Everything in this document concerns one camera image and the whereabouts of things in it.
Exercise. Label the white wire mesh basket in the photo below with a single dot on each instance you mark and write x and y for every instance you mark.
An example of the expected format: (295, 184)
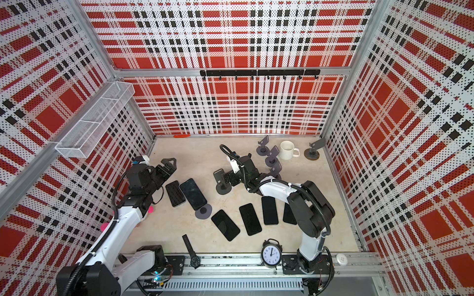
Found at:
(82, 139)

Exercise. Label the black alarm clock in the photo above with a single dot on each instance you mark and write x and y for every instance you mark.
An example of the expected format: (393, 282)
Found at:
(271, 253)

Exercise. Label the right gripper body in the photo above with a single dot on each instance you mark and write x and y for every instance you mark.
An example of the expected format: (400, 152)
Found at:
(244, 179)

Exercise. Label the green phone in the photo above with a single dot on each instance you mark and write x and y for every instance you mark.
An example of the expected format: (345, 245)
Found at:
(269, 210)

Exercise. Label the purple phone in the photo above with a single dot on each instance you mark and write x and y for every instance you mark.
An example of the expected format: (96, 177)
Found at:
(175, 194)

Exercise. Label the red marker pen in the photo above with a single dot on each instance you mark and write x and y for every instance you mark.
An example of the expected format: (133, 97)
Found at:
(182, 136)

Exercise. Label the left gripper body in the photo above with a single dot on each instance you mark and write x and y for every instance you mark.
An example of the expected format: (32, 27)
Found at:
(157, 180)

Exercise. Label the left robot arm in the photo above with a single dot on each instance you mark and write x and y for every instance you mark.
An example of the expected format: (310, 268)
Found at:
(111, 244)

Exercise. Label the white ceramic mug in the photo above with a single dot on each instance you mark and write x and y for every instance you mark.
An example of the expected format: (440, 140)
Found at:
(288, 150)

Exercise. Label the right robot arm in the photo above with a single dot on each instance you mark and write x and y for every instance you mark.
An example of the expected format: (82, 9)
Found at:
(311, 209)

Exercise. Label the black wrist watch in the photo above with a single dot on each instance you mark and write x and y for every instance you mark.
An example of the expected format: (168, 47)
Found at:
(190, 249)

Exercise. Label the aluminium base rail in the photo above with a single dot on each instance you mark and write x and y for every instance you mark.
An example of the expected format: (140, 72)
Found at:
(240, 272)

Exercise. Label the black hook rail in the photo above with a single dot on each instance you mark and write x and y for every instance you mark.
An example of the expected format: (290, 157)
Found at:
(260, 72)

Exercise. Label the pink white plush toy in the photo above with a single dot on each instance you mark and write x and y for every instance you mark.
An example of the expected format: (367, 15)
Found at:
(104, 226)

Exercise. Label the black phone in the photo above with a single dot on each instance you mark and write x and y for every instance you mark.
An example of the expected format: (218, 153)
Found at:
(250, 219)
(288, 216)
(193, 194)
(225, 225)

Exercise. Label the grey stand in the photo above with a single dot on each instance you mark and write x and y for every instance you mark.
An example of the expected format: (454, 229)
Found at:
(204, 212)
(276, 169)
(223, 186)

